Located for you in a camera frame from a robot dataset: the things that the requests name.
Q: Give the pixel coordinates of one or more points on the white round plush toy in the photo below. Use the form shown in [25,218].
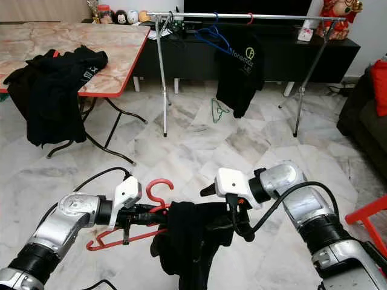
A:
[132,16]

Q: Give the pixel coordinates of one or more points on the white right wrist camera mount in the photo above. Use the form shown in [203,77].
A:
[234,182]

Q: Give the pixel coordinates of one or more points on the gold ornament figurine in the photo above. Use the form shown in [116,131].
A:
[92,11]

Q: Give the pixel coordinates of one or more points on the red lid toy jar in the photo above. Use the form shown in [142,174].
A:
[104,15]

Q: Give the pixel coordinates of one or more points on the light wooden cabinet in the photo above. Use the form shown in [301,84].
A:
[42,9]

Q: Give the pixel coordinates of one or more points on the white pink tissue pack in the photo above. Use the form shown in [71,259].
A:
[305,34]

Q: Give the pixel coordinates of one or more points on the dark brown fabric sofa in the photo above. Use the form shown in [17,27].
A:
[360,121]

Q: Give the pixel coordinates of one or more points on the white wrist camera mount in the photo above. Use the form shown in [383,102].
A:
[234,182]
[127,196]

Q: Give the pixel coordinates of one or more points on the black round plush toy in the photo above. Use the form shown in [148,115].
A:
[120,17]

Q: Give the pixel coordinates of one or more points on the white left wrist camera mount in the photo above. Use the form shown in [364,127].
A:
[127,196]

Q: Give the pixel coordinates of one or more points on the pink marble folding table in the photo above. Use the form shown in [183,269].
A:
[60,42]

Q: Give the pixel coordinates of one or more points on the black shirt with green logo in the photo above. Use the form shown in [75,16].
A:
[239,81]

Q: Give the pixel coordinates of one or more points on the green clothes hanger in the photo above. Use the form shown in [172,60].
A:
[217,110]

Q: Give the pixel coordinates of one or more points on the red laughing Buddha figurine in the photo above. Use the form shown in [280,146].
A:
[338,17]

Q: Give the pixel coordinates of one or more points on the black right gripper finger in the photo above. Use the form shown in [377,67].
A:
[210,189]

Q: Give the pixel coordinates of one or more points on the black flat screen television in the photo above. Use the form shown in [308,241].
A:
[248,6]

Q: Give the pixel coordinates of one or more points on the red plastic stool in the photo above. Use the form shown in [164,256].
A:
[366,214]

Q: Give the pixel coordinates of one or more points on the blue clothes hanger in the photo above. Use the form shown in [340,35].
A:
[214,35]

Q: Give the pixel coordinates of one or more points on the red clothes hanger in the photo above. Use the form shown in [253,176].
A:
[115,243]
[251,19]

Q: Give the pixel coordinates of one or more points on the black TV cabinet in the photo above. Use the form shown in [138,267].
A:
[296,60]

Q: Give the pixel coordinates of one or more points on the black shirt white print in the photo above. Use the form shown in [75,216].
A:
[190,244]

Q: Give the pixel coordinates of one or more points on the black shirt red collar trim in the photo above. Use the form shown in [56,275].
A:
[48,99]

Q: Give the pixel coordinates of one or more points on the orange round plush toy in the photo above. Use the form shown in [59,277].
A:
[144,16]

